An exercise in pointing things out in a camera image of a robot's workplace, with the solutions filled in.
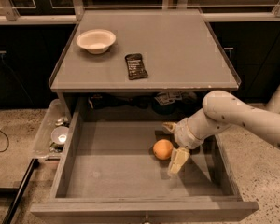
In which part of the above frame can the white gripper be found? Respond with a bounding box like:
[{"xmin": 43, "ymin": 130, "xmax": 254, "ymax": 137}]
[{"xmin": 162, "ymin": 109, "xmax": 230, "ymax": 175}]

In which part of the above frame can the orange fruit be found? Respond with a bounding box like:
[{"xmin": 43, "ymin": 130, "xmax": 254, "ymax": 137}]
[{"xmin": 153, "ymin": 139, "xmax": 174, "ymax": 160}]

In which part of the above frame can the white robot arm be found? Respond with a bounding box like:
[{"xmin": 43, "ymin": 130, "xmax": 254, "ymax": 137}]
[{"xmin": 163, "ymin": 85, "xmax": 280, "ymax": 175}]

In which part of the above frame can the dark clutter behind drawer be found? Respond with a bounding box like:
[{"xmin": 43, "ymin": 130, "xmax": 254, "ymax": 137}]
[{"xmin": 88, "ymin": 91, "xmax": 202, "ymax": 115}]

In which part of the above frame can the open grey top drawer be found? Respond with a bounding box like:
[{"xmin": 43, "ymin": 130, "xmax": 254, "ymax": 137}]
[{"xmin": 31, "ymin": 98, "xmax": 259, "ymax": 224}]

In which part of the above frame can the grey cabinet counter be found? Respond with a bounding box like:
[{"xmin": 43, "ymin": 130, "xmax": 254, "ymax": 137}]
[{"xmin": 48, "ymin": 9, "xmax": 242, "ymax": 123}]

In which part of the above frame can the black snack packet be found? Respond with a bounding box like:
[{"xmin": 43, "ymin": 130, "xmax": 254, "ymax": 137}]
[{"xmin": 125, "ymin": 53, "xmax": 148, "ymax": 80}]

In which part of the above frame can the small white cup in bin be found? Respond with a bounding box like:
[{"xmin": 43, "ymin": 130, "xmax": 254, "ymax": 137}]
[{"xmin": 51, "ymin": 126, "xmax": 69, "ymax": 145}]

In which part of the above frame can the clear plastic storage bin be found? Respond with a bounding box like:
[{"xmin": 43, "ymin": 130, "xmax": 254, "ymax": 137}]
[{"xmin": 32, "ymin": 99, "xmax": 69, "ymax": 160}]

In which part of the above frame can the white paper bowl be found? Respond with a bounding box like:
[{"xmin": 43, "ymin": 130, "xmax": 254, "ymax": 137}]
[{"xmin": 76, "ymin": 29, "xmax": 117, "ymax": 54}]

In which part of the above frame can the black bar on floor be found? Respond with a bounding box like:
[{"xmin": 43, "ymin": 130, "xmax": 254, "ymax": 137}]
[{"xmin": 2, "ymin": 159, "xmax": 39, "ymax": 224}]

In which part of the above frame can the metal railing frame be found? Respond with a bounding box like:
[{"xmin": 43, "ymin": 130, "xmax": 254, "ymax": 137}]
[{"xmin": 0, "ymin": 0, "xmax": 280, "ymax": 24}]

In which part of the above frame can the black cable on floor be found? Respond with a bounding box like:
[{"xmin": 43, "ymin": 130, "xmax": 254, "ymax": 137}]
[{"xmin": 0, "ymin": 123, "xmax": 10, "ymax": 153}]

